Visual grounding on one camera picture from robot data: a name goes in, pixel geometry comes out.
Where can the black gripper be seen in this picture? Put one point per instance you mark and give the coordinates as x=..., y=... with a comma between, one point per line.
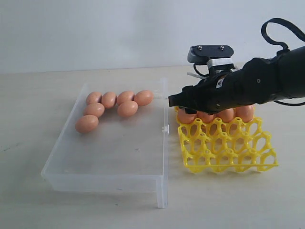
x=255, y=83

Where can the brown egg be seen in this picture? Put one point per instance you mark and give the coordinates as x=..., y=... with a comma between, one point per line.
x=144, y=97
x=86, y=123
x=94, y=97
x=226, y=115
x=246, y=113
x=125, y=96
x=109, y=100
x=127, y=109
x=186, y=118
x=95, y=109
x=205, y=117

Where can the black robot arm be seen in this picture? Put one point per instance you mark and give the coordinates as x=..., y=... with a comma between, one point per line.
x=291, y=76

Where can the yellow plastic egg tray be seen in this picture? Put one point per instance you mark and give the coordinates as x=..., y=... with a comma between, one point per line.
x=218, y=146

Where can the clear plastic box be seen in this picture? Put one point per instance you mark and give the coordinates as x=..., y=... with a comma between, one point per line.
x=120, y=154

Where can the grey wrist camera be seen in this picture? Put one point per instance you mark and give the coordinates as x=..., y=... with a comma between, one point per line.
x=213, y=56

